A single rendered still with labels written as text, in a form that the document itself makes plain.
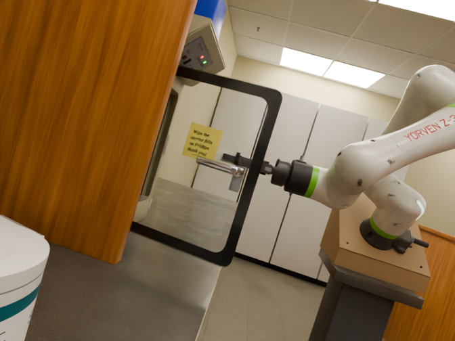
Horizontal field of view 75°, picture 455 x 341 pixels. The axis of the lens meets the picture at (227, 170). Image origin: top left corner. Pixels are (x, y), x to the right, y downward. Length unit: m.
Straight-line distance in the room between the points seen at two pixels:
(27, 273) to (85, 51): 0.51
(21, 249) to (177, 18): 0.50
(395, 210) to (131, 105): 0.96
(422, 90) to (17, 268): 1.04
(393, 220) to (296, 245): 2.76
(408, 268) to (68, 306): 1.17
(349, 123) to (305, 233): 1.47
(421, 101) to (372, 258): 0.60
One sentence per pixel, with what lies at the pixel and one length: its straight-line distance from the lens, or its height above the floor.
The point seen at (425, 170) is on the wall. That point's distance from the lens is 4.78.
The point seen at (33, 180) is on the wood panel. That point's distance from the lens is 0.75.
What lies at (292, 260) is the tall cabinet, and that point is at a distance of 3.98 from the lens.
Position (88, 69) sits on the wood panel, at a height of 1.31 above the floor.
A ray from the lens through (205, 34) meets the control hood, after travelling 0.77.
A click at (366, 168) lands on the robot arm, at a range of 0.72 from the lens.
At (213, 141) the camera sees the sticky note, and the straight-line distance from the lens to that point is 0.65.
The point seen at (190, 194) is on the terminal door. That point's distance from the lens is 0.67.
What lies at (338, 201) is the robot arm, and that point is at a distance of 0.82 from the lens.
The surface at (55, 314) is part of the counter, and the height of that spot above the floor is 0.94.
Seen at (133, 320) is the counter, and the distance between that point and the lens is 0.53.
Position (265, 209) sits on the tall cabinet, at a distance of 3.82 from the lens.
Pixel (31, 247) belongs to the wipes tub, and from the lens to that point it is 0.34.
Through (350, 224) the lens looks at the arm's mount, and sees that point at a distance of 1.37.
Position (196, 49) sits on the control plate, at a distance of 0.82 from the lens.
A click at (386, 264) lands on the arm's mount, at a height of 1.00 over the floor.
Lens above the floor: 1.22
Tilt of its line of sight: 3 degrees down
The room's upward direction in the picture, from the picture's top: 17 degrees clockwise
